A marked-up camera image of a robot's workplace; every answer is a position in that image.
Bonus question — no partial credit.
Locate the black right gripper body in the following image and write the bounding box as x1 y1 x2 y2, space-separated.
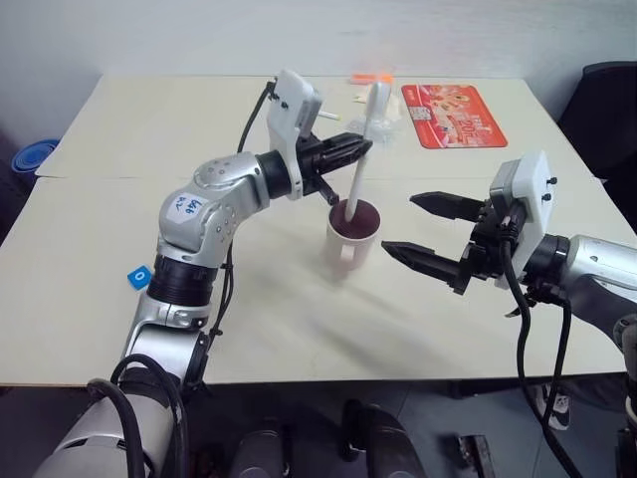
460 196 525 291

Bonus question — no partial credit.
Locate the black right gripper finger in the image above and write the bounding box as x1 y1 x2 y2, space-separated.
380 240 472 296
408 190 487 223

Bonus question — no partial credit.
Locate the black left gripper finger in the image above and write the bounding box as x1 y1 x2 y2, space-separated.
323 131 374 170
314 172 342 208

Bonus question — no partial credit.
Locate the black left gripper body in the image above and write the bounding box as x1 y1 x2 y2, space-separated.
297 132 335 198

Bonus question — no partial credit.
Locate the white toothbrush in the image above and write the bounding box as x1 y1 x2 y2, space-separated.
342 81 392 223

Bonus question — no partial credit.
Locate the white mug with dark inside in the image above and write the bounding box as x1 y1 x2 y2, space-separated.
322 197 383 281

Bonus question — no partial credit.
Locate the clear plastic wrapper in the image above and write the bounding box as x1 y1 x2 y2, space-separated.
344 113 403 146

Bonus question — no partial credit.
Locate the red printed packet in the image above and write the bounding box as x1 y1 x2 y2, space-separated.
400 83 510 150

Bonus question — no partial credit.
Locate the black chair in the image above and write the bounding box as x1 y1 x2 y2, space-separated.
555 61 637 181

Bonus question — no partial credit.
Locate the black and white shoe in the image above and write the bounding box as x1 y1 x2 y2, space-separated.
532 381 574 430

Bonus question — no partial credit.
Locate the dark rounded shape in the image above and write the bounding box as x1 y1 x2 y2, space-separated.
341 397 425 478
232 426 296 478

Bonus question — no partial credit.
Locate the small blue square tag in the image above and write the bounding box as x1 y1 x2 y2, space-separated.
125 266 152 290

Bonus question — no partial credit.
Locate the blue bucket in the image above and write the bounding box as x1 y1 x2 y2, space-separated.
11 138 62 175

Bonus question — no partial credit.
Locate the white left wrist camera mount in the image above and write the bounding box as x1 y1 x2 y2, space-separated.
266 68 322 201

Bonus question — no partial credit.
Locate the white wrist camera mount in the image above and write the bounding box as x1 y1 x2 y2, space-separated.
489 149 555 291
266 68 322 201

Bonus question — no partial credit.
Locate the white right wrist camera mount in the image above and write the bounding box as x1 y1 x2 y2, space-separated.
489 149 555 291

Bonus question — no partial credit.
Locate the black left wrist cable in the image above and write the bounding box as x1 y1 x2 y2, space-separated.
237 76 281 153

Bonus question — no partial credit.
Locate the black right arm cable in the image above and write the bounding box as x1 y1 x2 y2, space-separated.
499 213 589 478

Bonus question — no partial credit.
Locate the thick black left shoulder cable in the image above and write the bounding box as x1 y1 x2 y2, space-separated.
86 352 189 478

